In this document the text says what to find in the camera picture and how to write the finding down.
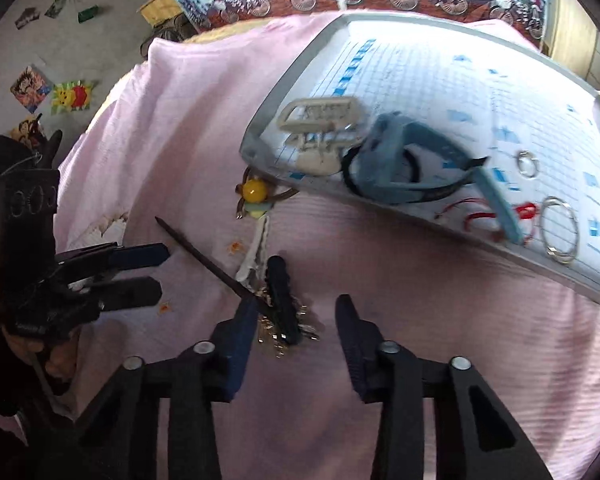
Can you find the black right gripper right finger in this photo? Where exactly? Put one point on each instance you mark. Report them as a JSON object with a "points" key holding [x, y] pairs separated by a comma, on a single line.
{"points": [[477, 437]]}

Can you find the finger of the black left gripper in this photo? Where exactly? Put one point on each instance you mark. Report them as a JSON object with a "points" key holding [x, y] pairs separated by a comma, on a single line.
{"points": [[105, 258], [128, 294]]}

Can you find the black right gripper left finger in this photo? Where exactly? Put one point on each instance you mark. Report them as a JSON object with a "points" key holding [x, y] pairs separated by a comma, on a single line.
{"points": [[116, 437]]}

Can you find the silver duckbill hair clip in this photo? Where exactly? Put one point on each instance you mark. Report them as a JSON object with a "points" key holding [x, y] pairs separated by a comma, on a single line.
{"points": [[251, 271]]}

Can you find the dark hair stick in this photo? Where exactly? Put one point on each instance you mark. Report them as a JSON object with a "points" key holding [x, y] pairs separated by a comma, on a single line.
{"points": [[239, 289]]}

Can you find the gold chain jewelry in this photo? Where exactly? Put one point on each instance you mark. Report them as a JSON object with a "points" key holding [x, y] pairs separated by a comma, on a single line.
{"points": [[269, 334]]}

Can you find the black alligator hair clip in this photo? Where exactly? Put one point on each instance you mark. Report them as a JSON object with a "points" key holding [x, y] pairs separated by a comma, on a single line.
{"points": [[277, 282]]}

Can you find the silver bangle rings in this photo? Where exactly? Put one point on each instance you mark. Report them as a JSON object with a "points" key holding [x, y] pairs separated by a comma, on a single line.
{"points": [[560, 229]]}

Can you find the beige hair claw clip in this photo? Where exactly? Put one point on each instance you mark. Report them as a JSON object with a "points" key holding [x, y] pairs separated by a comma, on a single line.
{"points": [[321, 130]]}

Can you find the light blue watch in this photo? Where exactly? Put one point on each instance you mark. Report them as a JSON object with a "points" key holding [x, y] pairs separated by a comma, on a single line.
{"points": [[384, 169]]}

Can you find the pink bed sheet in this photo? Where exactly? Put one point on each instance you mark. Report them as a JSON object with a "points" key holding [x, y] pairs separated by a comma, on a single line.
{"points": [[165, 146]]}

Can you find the yellow wooden cabinet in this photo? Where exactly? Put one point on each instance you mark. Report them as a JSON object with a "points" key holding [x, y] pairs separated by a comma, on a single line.
{"points": [[156, 12]]}

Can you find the grey tray with grid paper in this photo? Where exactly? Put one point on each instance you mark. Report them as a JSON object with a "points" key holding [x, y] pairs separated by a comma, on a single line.
{"points": [[536, 124]]}

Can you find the wooden wardrobe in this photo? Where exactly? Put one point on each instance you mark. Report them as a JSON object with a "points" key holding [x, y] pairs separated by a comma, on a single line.
{"points": [[572, 39]]}

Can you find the yellow sun wall sticker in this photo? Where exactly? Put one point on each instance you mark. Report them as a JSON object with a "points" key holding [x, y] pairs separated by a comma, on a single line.
{"points": [[71, 96]]}

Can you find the cartoon wall sticker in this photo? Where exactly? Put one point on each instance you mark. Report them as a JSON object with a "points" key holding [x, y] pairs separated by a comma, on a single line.
{"points": [[30, 88]]}

